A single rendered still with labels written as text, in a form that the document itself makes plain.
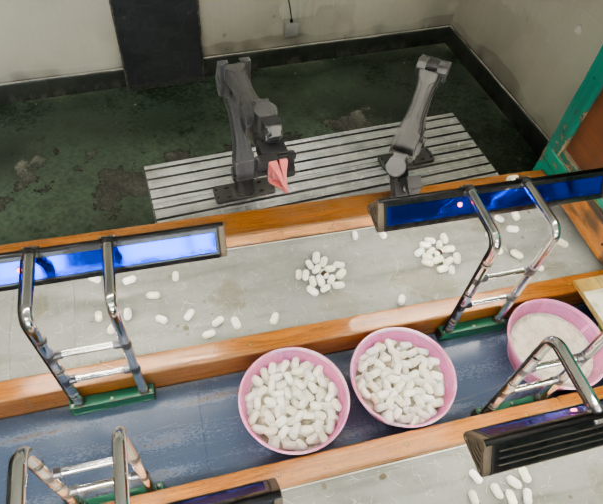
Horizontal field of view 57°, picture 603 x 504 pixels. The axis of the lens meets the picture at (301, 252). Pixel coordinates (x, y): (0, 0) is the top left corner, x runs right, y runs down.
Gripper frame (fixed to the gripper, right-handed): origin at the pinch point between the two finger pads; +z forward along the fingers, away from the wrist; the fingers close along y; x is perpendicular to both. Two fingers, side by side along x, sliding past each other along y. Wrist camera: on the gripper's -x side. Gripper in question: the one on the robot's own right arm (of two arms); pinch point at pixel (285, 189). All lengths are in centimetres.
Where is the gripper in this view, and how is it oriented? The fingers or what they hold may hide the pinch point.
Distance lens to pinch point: 132.0
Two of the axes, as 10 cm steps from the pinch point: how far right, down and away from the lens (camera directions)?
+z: 3.2, 7.8, -5.4
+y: 9.4, -2.1, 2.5
